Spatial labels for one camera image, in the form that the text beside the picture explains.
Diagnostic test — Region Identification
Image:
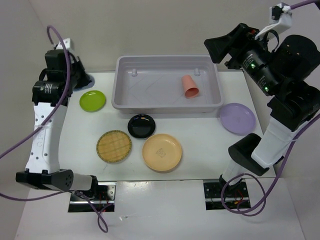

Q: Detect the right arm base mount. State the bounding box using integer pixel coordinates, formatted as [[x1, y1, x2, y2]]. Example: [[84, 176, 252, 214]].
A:
[[203, 179, 251, 211]]

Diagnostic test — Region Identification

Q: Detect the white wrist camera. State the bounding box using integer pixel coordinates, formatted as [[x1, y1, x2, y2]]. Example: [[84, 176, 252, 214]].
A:
[[51, 37, 75, 51], [255, 2, 292, 40]]

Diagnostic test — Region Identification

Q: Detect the purple plastic plate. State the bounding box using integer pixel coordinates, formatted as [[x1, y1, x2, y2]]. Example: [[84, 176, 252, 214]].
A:
[[219, 103, 256, 136]]

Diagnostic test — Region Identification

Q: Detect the pink plastic cup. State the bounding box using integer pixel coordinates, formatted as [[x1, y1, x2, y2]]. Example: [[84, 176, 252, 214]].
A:
[[181, 75, 200, 99]]

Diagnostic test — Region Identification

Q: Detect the green plastic plate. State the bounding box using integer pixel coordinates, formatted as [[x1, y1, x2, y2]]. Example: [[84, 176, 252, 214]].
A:
[[79, 90, 107, 113]]

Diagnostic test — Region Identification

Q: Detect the black glossy plate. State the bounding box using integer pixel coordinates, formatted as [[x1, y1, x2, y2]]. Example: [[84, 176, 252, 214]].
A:
[[127, 114, 156, 139]]

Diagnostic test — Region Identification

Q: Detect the woven bamboo plate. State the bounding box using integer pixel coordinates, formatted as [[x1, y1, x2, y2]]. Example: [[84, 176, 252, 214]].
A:
[[96, 130, 132, 164]]

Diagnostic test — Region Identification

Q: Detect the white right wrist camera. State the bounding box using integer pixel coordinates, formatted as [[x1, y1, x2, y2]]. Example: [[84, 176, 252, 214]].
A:
[[255, 2, 292, 40]]

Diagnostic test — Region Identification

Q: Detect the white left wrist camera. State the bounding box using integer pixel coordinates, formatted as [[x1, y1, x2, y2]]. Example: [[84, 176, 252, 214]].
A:
[[51, 37, 75, 51]]

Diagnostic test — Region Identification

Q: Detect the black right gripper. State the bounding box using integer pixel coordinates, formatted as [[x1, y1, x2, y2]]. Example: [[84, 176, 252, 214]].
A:
[[203, 22, 282, 98]]

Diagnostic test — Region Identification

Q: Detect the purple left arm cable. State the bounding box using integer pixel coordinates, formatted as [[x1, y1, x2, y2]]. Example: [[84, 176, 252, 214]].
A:
[[0, 24, 116, 233]]

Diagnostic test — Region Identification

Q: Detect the grey plastic bin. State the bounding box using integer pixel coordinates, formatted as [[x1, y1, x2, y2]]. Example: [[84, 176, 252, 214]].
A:
[[111, 55, 224, 115]]

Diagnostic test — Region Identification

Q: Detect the orange plastic plate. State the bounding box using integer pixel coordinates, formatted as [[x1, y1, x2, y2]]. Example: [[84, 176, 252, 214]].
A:
[[142, 133, 182, 172]]

